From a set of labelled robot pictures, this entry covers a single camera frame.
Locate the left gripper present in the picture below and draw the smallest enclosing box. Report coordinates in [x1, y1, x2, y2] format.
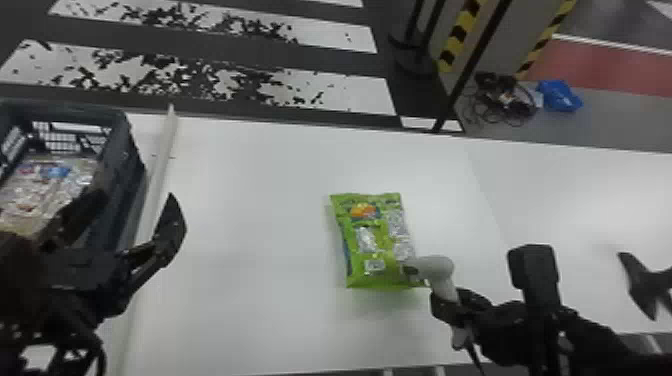
[38, 187, 188, 319]

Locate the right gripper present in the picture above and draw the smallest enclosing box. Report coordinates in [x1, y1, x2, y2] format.
[430, 286, 533, 367]

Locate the hand scanner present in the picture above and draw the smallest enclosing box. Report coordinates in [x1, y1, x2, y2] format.
[403, 254, 475, 351]

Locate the dark blue crate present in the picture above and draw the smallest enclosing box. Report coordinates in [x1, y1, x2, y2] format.
[0, 98, 148, 253]

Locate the white slab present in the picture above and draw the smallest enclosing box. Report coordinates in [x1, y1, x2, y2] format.
[137, 103, 180, 244]

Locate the silver snack packet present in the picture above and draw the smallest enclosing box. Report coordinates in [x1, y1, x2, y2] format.
[0, 156, 102, 237]

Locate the green snack packet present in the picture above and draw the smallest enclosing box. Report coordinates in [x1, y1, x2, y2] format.
[328, 191, 428, 290]

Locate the black stand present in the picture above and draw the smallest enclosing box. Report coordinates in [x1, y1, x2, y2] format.
[617, 251, 672, 322]

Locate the blue bag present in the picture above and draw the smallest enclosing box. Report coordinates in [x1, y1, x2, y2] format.
[535, 78, 584, 114]

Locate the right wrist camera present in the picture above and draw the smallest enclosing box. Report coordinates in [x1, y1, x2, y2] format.
[506, 243, 561, 319]

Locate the black cable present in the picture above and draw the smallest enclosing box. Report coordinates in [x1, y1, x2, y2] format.
[460, 70, 540, 128]

